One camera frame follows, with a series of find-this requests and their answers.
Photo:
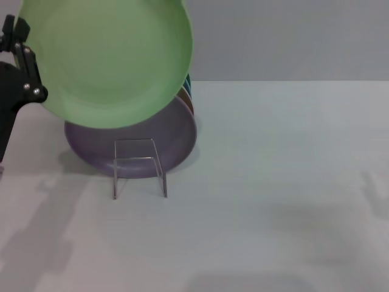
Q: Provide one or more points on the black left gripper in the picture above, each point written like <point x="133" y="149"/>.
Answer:
<point x="7" y="100"/>

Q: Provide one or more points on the light green plate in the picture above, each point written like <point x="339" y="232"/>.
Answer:
<point x="106" y="61"/>

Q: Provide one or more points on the lilac plate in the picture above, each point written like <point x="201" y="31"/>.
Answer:
<point x="152" y="137"/>

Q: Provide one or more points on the light blue plate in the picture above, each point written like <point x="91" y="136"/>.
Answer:
<point x="188" y="86"/>

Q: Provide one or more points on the tan beige plate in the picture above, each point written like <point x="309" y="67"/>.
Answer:
<point x="187" y="100"/>

